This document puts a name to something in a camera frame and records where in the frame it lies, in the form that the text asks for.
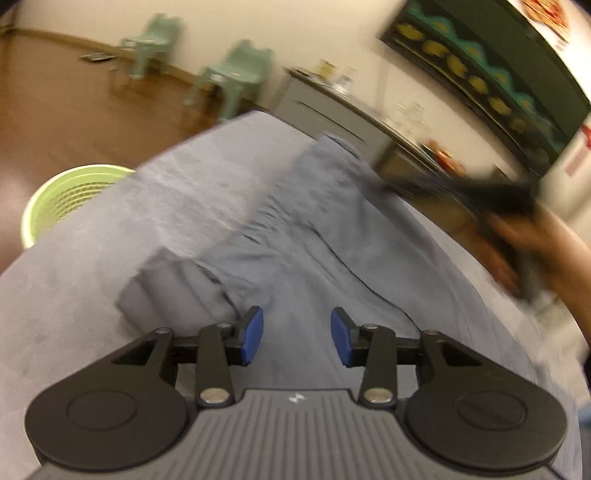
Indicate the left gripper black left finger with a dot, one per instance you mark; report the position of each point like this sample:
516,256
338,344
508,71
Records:
134,404

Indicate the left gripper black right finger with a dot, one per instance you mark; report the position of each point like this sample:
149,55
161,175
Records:
456,405

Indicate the grey trousers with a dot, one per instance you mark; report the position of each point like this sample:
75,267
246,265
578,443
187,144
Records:
323,239

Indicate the person's right hand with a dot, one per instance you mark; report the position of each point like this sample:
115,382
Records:
563,257

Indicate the red orange ornament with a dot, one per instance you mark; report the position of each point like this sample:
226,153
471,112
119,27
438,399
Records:
447,161

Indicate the clear glass bottles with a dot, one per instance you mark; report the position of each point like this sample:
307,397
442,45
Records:
409,120

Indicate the long low grey sideboard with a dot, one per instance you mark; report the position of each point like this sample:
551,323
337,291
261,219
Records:
361,113

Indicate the lime green laundry basket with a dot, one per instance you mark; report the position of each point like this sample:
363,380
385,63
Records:
62,194

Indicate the green plastic chair near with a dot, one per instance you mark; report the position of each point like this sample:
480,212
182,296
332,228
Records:
240,75

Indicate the green plastic chair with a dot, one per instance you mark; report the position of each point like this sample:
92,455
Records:
240,75
156,42

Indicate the green plastic chair far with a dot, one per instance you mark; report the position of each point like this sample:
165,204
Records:
156,42

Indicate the dark wall hanging yellow motifs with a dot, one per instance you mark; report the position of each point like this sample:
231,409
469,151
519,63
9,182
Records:
490,56

